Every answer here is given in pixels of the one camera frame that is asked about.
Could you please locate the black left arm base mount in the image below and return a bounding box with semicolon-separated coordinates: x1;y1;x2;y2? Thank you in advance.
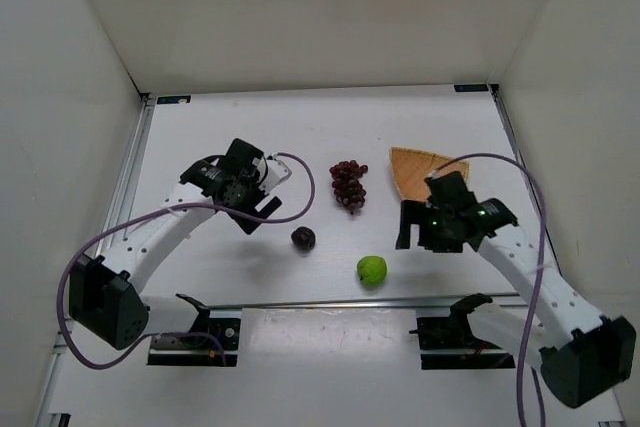
147;310;242;368

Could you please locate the silver metal rail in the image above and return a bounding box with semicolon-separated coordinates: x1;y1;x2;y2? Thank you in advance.
204;294;526;312

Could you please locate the red fake grape bunch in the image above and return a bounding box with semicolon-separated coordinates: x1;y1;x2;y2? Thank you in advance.
329;160;369;215

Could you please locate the blue right corner label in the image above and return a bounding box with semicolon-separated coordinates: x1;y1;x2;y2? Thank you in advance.
453;84;489;93

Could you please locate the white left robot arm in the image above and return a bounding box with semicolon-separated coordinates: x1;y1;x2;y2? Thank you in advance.
68;139;291;350

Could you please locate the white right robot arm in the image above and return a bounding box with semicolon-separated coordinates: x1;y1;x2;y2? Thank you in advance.
396;171;636;408

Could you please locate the triangular woven bamboo basket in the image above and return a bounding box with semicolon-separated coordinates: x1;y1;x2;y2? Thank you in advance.
389;147;451;202

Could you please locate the blue corner label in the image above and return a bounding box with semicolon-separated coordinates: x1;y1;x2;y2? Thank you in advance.
156;95;191;105
453;84;489;93

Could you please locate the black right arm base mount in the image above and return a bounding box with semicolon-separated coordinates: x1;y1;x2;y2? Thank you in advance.
410;317;515;371

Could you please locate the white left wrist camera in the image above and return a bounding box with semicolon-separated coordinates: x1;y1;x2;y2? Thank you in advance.
258;154;292;194

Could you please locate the dark purple fake fruit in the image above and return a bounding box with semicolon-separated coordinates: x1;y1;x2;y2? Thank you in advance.
291;226;316;252

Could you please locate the blue left corner label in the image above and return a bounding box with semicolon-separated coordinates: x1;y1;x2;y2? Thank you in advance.
156;95;191;105

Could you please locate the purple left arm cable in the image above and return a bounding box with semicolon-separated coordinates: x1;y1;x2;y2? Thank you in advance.
56;151;316;371

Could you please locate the green fake fruit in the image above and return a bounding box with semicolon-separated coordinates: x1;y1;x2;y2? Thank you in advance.
356;256;388;291

